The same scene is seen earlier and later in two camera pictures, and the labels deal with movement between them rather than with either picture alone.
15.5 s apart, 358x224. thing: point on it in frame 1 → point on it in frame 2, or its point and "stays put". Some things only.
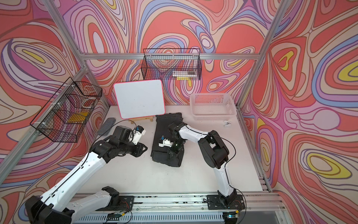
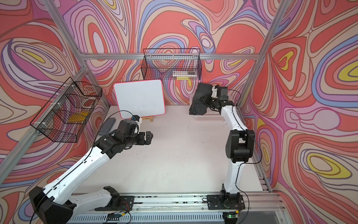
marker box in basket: [184, 74] stays put
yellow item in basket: [78, 117] stays put
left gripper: [139, 150] → [143, 141]
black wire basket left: [65, 115] stays put
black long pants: [160, 155] → [199, 107]
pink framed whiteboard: [140, 99] stays put
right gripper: [175, 151] → [205, 100]
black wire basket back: [174, 64] stays put
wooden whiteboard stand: [134, 120] stays put
